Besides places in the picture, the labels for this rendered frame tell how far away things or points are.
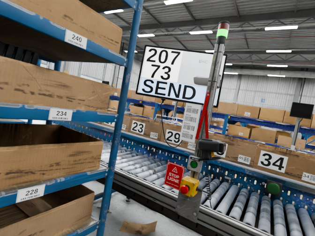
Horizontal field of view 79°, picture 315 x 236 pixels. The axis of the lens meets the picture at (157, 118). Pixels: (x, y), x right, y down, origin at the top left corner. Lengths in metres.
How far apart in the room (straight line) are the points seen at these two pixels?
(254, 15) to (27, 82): 14.46
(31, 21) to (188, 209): 0.96
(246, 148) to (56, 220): 1.25
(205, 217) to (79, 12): 0.98
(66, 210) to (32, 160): 0.22
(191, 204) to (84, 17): 0.91
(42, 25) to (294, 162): 1.49
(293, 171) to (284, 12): 13.40
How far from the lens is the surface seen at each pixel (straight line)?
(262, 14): 14.67
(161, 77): 1.13
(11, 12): 0.51
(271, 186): 1.50
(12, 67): 0.54
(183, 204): 1.08
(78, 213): 0.78
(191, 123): 0.99
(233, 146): 1.55
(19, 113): 0.51
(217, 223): 1.05
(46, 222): 0.71
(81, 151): 0.66
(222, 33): 1.05
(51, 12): 0.59
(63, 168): 0.65
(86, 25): 0.64
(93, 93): 0.66
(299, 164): 1.55
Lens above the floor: 1.19
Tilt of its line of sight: 3 degrees down
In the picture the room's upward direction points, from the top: 10 degrees clockwise
